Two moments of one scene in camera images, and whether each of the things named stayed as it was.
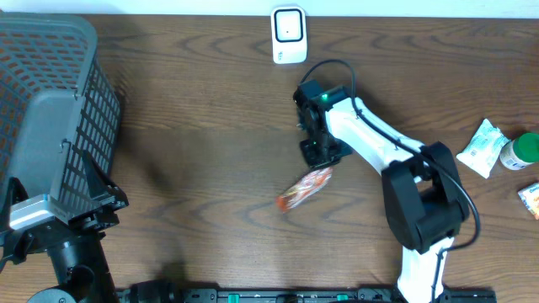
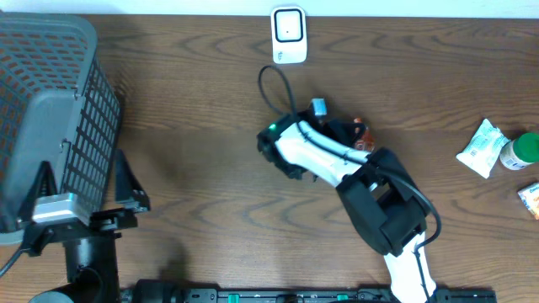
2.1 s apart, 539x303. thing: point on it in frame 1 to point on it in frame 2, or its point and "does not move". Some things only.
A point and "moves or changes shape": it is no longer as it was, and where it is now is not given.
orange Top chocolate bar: (303, 188) moves or changes shape
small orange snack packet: (530, 197) does not move
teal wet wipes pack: (482, 151) does not move
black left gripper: (102, 187) to (130, 194)
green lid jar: (520, 151) does not move
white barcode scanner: (289, 34) does not move
